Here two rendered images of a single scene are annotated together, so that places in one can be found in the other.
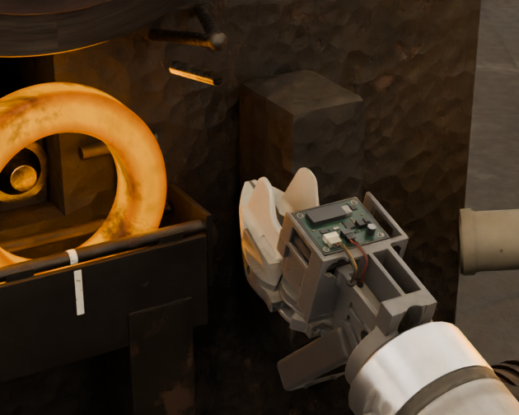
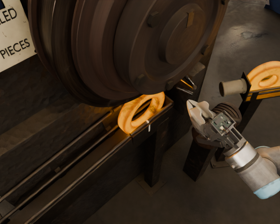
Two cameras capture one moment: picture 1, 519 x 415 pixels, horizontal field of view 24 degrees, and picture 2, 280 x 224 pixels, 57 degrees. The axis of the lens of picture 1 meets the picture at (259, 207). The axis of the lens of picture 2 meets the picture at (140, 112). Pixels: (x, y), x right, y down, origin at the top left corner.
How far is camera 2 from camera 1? 0.55 m
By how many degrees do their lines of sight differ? 31
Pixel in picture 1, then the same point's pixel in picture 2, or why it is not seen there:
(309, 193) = (206, 106)
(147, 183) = (161, 100)
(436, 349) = (248, 153)
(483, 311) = not seen: hidden behind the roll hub
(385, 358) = (238, 156)
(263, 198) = (198, 111)
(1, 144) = (134, 109)
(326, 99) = (198, 69)
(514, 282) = not seen: hidden behind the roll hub
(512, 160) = not seen: outside the picture
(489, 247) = (230, 92)
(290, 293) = (207, 134)
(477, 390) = (258, 162)
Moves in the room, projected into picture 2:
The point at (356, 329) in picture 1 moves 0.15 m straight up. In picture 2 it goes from (224, 142) to (239, 115)
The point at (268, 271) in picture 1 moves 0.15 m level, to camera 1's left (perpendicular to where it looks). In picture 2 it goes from (200, 127) to (155, 136)
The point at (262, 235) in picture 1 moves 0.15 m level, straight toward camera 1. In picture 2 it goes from (196, 117) to (214, 159)
